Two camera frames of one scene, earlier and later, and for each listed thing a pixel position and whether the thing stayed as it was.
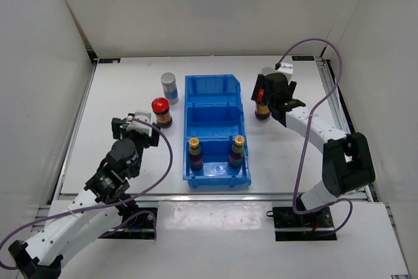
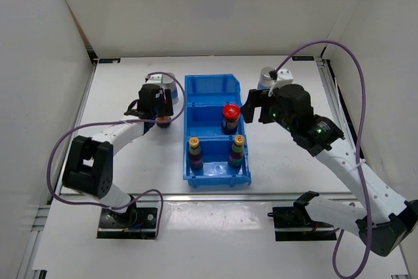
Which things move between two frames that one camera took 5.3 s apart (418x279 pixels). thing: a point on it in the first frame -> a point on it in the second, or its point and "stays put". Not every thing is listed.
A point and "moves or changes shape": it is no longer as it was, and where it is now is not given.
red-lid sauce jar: [262, 111] moves or changes shape
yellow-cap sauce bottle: [194, 154] stays put
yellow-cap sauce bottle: [237, 151] stays put
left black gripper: [119, 127] -> [166, 109]
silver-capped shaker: [170, 87] stays put
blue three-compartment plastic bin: [213, 114] stays put
